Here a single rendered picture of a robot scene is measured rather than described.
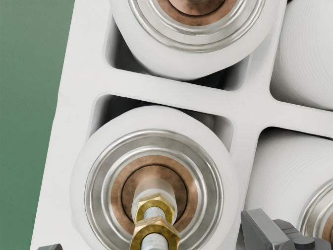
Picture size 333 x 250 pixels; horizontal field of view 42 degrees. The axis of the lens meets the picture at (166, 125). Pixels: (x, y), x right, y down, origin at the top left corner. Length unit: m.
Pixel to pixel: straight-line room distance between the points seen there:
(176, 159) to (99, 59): 0.11
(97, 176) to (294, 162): 0.12
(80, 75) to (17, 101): 0.21
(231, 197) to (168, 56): 0.08
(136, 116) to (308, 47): 0.11
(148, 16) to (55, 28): 0.28
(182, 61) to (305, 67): 0.09
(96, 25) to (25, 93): 0.21
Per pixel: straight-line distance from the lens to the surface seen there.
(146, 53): 0.24
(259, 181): 0.31
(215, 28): 0.24
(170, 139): 0.23
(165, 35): 0.23
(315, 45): 0.27
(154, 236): 0.16
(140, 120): 0.24
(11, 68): 0.51
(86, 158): 0.24
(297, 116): 0.32
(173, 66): 0.24
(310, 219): 0.26
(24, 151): 0.51
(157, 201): 0.20
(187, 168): 0.24
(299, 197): 0.26
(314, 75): 0.28
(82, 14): 0.31
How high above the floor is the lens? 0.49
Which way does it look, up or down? 86 degrees down
